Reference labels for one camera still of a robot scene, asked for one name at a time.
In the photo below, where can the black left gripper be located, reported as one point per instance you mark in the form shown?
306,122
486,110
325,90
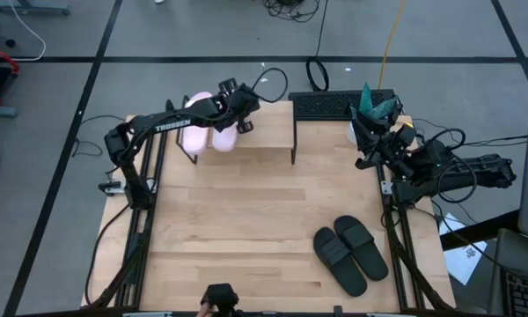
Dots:
242,105

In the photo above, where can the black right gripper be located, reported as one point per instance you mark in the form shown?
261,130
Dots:
396,147

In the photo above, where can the pink slide sandal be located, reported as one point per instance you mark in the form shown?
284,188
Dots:
195,134
224,140

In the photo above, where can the black slide sandal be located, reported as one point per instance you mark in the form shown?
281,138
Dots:
363,246
338,260

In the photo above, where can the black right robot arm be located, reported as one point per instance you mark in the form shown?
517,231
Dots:
479,172

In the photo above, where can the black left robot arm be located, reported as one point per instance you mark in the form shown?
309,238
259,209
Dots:
171,125

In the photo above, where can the green plant in white pot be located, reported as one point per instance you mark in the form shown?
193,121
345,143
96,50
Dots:
369,105

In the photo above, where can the black keyboard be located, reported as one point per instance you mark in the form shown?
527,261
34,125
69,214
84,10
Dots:
325,105

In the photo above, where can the white paper sheet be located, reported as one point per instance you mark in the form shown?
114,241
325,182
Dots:
464,260

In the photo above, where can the black handheld device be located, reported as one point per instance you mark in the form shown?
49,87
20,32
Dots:
220,297

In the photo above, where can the grey laptop with keyboard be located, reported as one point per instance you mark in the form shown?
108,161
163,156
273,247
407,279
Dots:
519,282

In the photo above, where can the person's hand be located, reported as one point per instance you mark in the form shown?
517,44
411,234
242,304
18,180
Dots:
202,311

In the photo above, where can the grey stand foot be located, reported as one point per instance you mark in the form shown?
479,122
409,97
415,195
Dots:
31,8

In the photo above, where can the wooden shelf with black frame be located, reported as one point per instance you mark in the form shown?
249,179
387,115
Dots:
268,127

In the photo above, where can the silver mounting bracket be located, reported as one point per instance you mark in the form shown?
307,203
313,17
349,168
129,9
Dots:
111,188
387,187

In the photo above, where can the black aluminium frame rail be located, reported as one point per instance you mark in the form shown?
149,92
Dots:
136,246
405,255

